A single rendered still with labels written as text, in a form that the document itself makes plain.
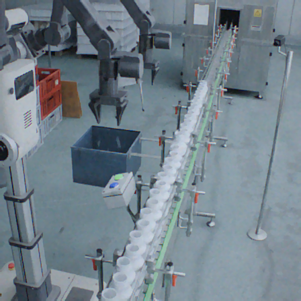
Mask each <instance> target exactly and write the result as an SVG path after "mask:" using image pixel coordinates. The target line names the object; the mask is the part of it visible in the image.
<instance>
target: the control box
mask: <svg viewBox="0 0 301 301"><path fill-rule="evenodd" d="M116 175H118V174H116ZM116 175H113V177H112V178H111V179H110V181H109V183H108V184H107V185H106V187H105V189H104V190H103V192H102V196H103V198H104V200H105V203H106V205H107V208H108V209H110V208H119V207H126V210H127V212H128V213H129V215H130V216H131V219H132V220H133V222H134V224H135V223H136V221H137V218H136V217H135V215H134V214H133V213H132V211H131V209H130V207H129V202H130V200H131V198H132V196H133V194H134V193H135V191H136V182H135V179H134V176H133V174H132V172H130V173H123V174H122V177H121V178H119V179H116V178H115V176H116ZM113 182H117V183H118V185H117V186H115V187H110V184H111V183H113Z"/></svg>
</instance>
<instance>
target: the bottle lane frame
mask: <svg viewBox="0 0 301 301"><path fill-rule="evenodd" d="M224 54H225V56H223V58H222V59H223V60H226V57H227V55H226V54H227V52H225V53H224ZM225 63H226V62H224V64H225ZM224 64H223V62H222V66H221V67H220V68H219V71H218V72H219V73H220V72H221V73H223V67H224V66H225V65H224ZM220 77H221V78H222V76H221V75H220V74H218V78H217V79H216V82H215V84H214V88H216V87H217V85H218V88H219V84H221V78H220ZM217 94H218V90H217V93H216V90H213V95H211V98H210V100H209V103H208V110H210V109H211V108H212V110H213V107H214V105H215V103H216V99H217ZM212 103H213V107H212ZM206 115H207V117H206V118H204V121H203V122H202V127H201V129H200V134H199V136H198V140H201V141H204V139H205V138H204V133H206V135H207V132H206V131H208V129H209V122H210V116H212V113H211V112H206ZM205 126H206V131H204V129H205ZM196 146H197V150H196V151H193V155H192V156H191V160H190V163H189V167H188V169H187V171H186V172H187V173H186V174H185V178H184V182H183V189H189V190H190V189H191V184H192V183H193V182H194V179H195V176H196V175H195V173H194V167H195V168H196V171H197V170H198V168H197V167H196V166H194V163H195V159H196V165H197V166H198V165H199V162H200V158H201V155H202V149H203V146H204V144H202V143H198V144H196ZM180 194H181V200H180V202H177V203H175V204H176V207H175V208H174V212H173V214H172V215H173V216H172V219H169V220H171V221H170V224H169V226H168V229H167V232H166V235H165V238H162V239H164V241H163V244H162V245H161V250H160V251H159V252H158V253H159V256H158V257H157V259H155V260H157V263H156V268H157V269H165V266H166V264H167V263H168V260H167V259H168V256H169V255H170V256H171V255H172V252H173V249H174V246H175V242H176V240H177V235H178V233H179V229H180V228H179V227H177V221H178V212H179V209H180V212H181V214H180V216H181V217H182V218H183V216H184V213H185V209H186V206H187V202H188V199H189V192H185V191H183V192H181V193H180ZM179 220H180V223H179V225H180V226H181V222H182V219H180V218H179ZM163 278H164V274H162V273H156V272H155V281H154V282H153V284H147V285H148V287H147V289H146V293H145V296H144V299H143V301H153V300H152V294H153V290H154V289H155V298H156V300H158V299H159V295H160V293H161V288H162V287H163Z"/></svg>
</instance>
